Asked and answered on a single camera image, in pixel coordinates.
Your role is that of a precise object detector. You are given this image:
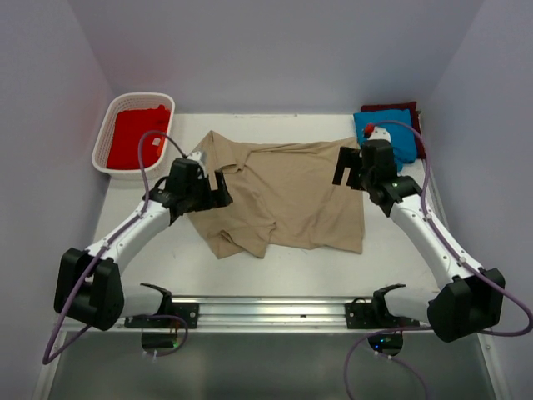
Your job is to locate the red t shirt in basket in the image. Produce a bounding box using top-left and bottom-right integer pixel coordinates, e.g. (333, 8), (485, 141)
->
(106, 105), (171, 170)

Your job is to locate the beige polo shirt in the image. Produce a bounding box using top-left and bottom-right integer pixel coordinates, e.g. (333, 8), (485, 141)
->
(188, 131), (365, 259)

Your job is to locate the folded dark red t shirt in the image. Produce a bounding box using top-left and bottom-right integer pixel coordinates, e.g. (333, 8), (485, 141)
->
(360, 101), (426, 159)

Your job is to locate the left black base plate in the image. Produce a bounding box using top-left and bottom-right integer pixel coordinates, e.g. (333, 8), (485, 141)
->
(124, 301), (200, 329)

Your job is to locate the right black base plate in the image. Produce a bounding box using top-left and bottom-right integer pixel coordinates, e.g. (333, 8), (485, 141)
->
(344, 297), (420, 329)

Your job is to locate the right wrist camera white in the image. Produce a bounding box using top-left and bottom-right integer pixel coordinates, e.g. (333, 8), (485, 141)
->
(363, 123), (391, 143)

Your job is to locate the white plastic laundry basket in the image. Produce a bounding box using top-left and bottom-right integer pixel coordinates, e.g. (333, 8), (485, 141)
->
(92, 92), (175, 181)

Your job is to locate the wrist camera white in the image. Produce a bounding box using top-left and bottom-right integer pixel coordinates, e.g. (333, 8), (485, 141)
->
(363, 123), (391, 143)
(187, 151), (207, 175)

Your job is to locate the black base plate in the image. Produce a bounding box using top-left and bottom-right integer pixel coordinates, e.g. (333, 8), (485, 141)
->
(124, 301), (200, 329)
(344, 297), (420, 329)

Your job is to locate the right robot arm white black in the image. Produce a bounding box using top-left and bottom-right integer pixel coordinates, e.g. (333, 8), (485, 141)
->
(332, 139), (505, 343)

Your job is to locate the aluminium mounting rail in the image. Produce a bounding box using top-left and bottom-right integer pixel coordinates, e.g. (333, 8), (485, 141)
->
(52, 294), (488, 333)

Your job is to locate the folded blue t shirt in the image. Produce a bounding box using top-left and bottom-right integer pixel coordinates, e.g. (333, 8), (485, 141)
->
(353, 109), (417, 172)

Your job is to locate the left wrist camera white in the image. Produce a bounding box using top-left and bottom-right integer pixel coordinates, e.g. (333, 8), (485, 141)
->
(187, 151), (207, 175)

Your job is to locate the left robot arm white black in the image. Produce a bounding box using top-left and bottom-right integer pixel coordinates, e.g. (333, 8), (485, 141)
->
(53, 153), (232, 331)

